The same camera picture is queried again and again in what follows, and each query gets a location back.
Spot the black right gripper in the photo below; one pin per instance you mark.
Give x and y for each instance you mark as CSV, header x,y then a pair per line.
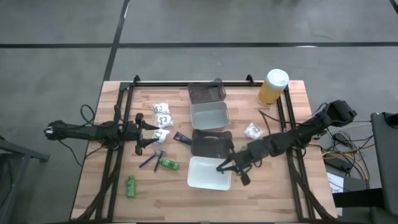
x,y
245,158

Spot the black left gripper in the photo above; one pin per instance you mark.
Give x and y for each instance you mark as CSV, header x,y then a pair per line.
x,y
132,132

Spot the blue disposable razor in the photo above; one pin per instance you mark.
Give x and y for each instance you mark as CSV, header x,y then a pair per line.
x,y
148,160
158,161

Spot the navy Dollar Shave Club tube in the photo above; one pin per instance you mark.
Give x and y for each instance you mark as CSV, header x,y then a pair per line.
x,y
178,136

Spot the dark blue capped tube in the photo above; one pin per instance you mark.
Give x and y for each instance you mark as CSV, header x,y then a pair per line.
x,y
188,141

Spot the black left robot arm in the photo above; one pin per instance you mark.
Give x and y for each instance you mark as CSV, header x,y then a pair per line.
x,y
81,132

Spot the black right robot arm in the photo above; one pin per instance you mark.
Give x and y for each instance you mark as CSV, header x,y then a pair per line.
x,y
286,138

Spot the white plastic bin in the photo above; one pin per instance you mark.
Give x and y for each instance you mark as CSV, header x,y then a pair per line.
x,y
202,175

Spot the dark brown plastic bin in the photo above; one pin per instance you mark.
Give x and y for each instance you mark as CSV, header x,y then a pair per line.
x,y
208,144

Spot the light grey plastic bin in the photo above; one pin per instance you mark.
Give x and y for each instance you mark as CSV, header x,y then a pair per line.
x,y
209,116

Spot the smoky translucent plastic bin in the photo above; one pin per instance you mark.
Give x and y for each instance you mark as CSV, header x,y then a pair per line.
x,y
205,95

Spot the yellow wipes canister white lid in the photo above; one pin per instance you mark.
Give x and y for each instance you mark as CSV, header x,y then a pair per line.
x,y
273,88

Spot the white paper sheet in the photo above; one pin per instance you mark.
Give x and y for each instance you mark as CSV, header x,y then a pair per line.
x,y
335,183

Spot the black power brick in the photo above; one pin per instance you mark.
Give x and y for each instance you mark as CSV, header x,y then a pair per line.
x,y
337,163

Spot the grey metal cart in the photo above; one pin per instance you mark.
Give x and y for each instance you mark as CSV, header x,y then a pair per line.
x,y
18,148

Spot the dark grey chair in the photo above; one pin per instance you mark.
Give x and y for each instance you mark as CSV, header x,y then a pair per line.
x,y
385,161

